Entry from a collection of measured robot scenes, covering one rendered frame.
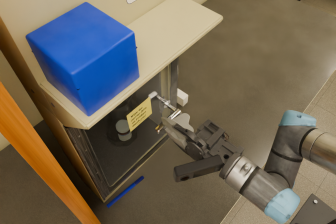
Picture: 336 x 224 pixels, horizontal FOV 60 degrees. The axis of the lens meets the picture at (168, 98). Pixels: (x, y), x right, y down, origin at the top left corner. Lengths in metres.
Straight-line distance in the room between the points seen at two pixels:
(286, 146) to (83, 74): 0.53
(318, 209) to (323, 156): 1.43
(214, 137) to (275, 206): 0.19
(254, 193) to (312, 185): 1.51
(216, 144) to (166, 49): 0.32
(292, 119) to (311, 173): 1.49
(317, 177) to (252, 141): 1.19
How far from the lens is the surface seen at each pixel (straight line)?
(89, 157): 0.69
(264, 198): 0.68
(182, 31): 0.52
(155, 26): 0.53
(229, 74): 1.24
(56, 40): 0.39
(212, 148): 0.72
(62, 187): 0.53
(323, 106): 2.57
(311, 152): 0.71
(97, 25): 0.40
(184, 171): 0.68
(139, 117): 0.73
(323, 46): 1.50
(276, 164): 0.76
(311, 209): 2.10
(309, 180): 2.19
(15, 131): 0.38
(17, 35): 0.42
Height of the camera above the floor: 1.84
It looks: 53 degrees down
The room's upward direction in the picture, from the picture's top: straight up
